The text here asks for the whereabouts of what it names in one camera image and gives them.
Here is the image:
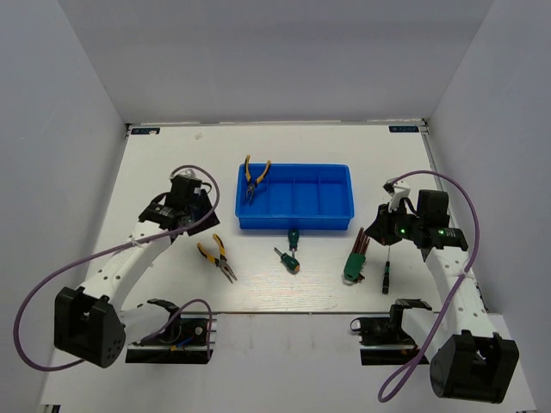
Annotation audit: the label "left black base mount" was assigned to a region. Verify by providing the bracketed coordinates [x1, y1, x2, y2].
[125, 315, 217, 365]

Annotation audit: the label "green stubby phillips screwdriver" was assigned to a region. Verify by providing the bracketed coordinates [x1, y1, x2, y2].
[274, 247, 300, 274]

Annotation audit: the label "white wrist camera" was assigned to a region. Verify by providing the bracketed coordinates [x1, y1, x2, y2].
[383, 178, 411, 213]
[170, 168, 196, 180]

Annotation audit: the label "right blue corner label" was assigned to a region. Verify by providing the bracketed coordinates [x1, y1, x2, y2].
[388, 125, 419, 133]

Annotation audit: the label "left blue corner label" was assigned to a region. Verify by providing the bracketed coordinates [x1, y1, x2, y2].
[130, 127, 160, 135]

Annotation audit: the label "blue compartment tray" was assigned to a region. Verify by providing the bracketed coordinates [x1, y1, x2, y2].
[235, 163, 355, 231]

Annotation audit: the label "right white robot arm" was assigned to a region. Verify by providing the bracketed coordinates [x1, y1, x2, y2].
[365, 183, 519, 404]

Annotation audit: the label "slim black green screwdriver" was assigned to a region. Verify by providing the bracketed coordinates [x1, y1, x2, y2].
[381, 250, 391, 295]

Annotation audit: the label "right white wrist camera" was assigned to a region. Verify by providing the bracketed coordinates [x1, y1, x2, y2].
[383, 178, 411, 213]

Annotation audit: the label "green stubby screwdriver near tray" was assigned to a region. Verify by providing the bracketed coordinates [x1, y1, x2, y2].
[288, 229, 300, 251]

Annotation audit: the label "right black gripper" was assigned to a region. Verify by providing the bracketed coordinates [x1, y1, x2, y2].
[365, 200, 424, 246]

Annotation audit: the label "green hex key set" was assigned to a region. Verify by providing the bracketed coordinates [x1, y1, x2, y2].
[344, 227, 369, 283]

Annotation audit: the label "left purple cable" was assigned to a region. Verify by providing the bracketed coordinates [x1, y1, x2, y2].
[13, 165, 221, 372]

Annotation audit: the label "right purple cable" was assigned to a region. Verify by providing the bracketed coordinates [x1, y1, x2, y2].
[377, 170, 480, 402]

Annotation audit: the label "yellow black combination pliers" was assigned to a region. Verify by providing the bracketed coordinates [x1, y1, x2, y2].
[244, 154, 271, 204]

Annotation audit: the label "purple cable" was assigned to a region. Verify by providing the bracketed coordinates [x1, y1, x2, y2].
[13, 165, 221, 372]
[377, 170, 480, 402]

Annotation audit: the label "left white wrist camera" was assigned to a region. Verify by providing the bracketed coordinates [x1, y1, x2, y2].
[170, 168, 196, 180]

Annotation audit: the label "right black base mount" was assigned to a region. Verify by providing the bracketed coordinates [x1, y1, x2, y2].
[350, 316, 419, 367]

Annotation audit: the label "yellow black needle-nose pliers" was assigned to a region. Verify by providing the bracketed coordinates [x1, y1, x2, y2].
[196, 233, 238, 283]

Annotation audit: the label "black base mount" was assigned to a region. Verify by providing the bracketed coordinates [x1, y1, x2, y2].
[350, 316, 419, 367]
[125, 315, 217, 365]

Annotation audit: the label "blue corner label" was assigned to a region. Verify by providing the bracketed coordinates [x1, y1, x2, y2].
[130, 127, 160, 135]
[388, 125, 419, 133]

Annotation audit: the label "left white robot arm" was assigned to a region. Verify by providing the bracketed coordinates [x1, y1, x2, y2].
[54, 175, 219, 368]

